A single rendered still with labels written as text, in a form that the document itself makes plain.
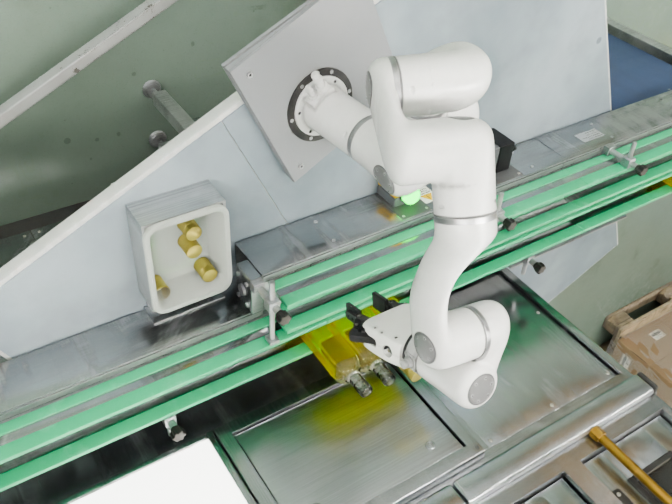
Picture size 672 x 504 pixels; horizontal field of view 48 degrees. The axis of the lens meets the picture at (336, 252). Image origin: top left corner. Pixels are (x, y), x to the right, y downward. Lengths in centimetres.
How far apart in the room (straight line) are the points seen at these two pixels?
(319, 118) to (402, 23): 29
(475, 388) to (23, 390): 86
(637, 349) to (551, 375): 347
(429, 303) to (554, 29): 110
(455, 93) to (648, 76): 163
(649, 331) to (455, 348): 451
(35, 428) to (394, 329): 70
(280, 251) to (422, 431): 49
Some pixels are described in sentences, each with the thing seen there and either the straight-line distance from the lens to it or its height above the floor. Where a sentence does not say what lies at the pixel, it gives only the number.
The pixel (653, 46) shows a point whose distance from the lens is 282.
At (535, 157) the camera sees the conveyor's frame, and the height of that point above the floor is 83.
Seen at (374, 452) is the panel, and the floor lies 120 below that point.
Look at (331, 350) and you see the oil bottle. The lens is 159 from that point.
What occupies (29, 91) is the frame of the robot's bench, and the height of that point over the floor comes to 19.
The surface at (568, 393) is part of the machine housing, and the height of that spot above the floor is 128.
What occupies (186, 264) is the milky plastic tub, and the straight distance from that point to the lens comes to 160.
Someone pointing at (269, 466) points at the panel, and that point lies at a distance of 160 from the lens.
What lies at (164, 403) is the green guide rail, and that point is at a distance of 159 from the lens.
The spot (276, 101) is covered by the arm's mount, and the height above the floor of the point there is 78.
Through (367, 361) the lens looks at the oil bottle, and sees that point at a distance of 159.
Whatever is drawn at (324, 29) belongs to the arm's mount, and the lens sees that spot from 147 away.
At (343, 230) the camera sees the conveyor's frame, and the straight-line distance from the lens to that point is 168.
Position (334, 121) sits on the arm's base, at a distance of 143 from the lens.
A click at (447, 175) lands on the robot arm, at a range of 99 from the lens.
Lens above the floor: 190
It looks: 38 degrees down
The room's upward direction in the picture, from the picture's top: 136 degrees clockwise
